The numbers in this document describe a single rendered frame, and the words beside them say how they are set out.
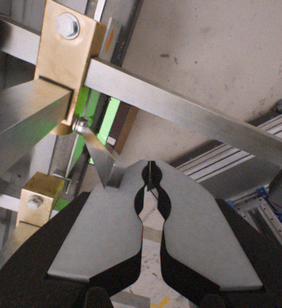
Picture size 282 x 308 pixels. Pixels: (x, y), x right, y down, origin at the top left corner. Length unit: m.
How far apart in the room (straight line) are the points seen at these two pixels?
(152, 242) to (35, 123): 0.30
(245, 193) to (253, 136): 0.95
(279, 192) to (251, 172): 0.96
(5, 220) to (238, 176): 1.03
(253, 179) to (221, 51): 0.66
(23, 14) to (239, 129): 0.46
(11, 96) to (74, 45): 0.09
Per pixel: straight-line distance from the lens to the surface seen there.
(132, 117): 1.08
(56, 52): 0.25
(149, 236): 0.40
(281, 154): 0.32
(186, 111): 0.25
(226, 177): 1.15
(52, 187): 0.37
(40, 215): 0.39
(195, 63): 1.12
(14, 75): 0.57
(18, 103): 0.18
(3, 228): 0.88
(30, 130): 0.18
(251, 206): 1.10
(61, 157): 0.50
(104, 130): 0.44
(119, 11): 0.40
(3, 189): 0.41
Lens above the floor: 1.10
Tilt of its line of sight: 62 degrees down
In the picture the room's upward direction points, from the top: 176 degrees counter-clockwise
